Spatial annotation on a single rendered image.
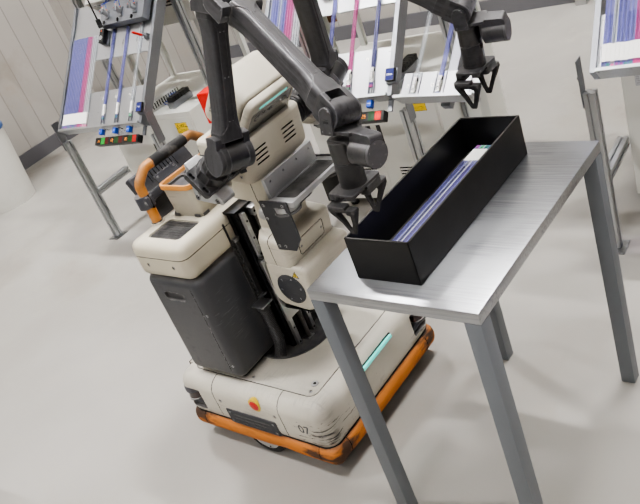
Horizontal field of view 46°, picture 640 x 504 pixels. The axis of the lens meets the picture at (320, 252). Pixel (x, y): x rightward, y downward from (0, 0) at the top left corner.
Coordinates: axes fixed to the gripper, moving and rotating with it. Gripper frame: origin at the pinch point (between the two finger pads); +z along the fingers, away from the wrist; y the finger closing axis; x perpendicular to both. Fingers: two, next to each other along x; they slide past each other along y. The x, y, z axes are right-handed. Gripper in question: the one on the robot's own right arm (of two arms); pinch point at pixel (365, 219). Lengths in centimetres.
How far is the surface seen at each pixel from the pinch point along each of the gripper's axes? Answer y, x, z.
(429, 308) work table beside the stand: -6.2, -15.4, 16.2
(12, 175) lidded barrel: 128, 442, 97
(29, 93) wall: 213, 524, 72
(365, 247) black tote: -0.1, 2.3, 7.7
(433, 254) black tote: 7.1, -9.7, 12.8
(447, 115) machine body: 154, 77, 57
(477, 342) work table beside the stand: -6.0, -25.0, 23.2
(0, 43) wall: 212, 526, 26
